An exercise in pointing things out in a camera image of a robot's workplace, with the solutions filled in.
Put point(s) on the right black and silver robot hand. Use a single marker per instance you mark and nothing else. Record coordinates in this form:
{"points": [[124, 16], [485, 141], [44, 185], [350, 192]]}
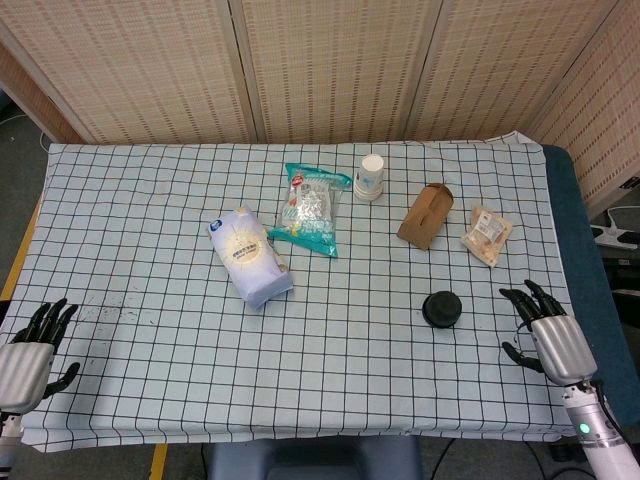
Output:
{"points": [[562, 347]]}

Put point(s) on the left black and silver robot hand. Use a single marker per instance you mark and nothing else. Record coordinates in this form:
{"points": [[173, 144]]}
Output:
{"points": [[22, 357]]}

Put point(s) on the black round bowl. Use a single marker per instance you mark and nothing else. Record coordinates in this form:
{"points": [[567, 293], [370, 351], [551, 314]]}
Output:
{"points": [[441, 310]]}

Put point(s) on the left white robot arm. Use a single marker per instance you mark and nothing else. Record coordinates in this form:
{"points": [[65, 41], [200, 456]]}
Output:
{"points": [[7, 445]]}

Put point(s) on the white paper cup stack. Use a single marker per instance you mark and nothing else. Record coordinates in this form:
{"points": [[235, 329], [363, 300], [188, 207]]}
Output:
{"points": [[370, 177]]}

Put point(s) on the black floor case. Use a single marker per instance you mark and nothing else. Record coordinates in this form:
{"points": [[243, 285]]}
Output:
{"points": [[627, 272]]}

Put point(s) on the clear plastic snack packet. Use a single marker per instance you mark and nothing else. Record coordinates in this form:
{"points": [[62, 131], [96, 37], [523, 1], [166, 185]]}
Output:
{"points": [[486, 235]]}

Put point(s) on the blue checkered tablecloth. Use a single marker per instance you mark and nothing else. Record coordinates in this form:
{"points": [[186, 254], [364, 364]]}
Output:
{"points": [[200, 350]]}

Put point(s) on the brown paper takeaway box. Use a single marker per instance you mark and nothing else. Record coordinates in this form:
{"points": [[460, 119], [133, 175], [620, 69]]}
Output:
{"points": [[425, 217]]}

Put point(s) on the lavender paper food bag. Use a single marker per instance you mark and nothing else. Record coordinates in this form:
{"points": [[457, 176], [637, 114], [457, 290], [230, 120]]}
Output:
{"points": [[250, 255]]}

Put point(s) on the blue grey chair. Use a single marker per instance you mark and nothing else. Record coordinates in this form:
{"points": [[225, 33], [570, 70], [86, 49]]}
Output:
{"points": [[310, 460]]}

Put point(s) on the teal plastic snack bag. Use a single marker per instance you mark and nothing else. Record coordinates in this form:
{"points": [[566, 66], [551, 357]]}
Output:
{"points": [[310, 210]]}

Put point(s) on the beige bamboo folding screen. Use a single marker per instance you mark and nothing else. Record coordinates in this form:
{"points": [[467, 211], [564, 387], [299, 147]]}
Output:
{"points": [[325, 65]]}

